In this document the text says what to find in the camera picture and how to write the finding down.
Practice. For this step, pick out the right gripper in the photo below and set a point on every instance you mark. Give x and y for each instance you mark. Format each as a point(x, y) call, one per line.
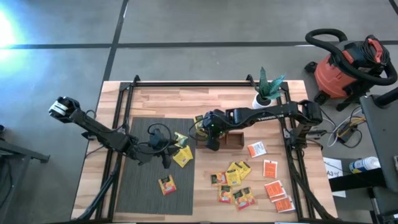
point(223, 122)

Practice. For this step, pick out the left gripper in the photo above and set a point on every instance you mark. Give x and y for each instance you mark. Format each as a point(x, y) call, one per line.
point(153, 151)

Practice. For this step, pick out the mango tea packet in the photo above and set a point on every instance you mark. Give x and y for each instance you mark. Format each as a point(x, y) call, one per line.
point(219, 179)
point(250, 196)
point(167, 185)
point(241, 200)
point(225, 194)

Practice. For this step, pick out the orange tea packet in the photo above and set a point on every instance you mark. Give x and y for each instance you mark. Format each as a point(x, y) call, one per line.
point(284, 205)
point(274, 188)
point(270, 169)
point(257, 149)

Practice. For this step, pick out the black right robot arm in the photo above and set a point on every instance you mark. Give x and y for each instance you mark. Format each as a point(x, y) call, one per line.
point(264, 113)

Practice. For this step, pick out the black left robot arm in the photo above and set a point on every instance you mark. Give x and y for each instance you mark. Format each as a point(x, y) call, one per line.
point(93, 128)

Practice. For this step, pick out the brown wooden tea organiser box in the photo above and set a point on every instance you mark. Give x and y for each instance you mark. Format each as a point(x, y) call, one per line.
point(237, 146)

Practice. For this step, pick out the grey woven placemat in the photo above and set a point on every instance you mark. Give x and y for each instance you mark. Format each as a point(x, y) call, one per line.
point(140, 186)

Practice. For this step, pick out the snake plant in white pot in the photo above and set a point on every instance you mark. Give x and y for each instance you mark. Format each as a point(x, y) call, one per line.
point(265, 88)

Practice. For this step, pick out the black power adapter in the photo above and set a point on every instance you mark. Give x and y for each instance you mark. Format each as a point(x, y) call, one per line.
point(314, 133)

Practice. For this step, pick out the white paper sheet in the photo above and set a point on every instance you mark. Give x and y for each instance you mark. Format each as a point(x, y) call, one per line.
point(334, 165)

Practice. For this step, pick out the orange shop vacuum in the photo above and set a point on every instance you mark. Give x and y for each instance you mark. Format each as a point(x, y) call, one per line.
point(329, 77)

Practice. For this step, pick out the black power box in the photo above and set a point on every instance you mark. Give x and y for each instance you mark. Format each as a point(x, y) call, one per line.
point(346, 134)

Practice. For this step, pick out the black desk base bar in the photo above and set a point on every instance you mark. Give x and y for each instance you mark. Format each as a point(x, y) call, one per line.
point(357, 180)

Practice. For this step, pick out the white spray can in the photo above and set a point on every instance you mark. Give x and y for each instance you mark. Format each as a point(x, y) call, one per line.
point(365, 164)

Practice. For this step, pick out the dark grey desk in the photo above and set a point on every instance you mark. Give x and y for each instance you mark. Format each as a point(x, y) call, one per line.
point(382, 133)

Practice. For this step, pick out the black curved tube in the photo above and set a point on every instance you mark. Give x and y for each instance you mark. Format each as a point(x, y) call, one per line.
point(387, 98)

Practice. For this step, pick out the black aluminium rig frame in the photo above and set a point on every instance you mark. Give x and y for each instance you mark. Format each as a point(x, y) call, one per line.
point(192, 84)

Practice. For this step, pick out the dark metal table frame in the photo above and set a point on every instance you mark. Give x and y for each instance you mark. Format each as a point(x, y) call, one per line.
point(25, 153)

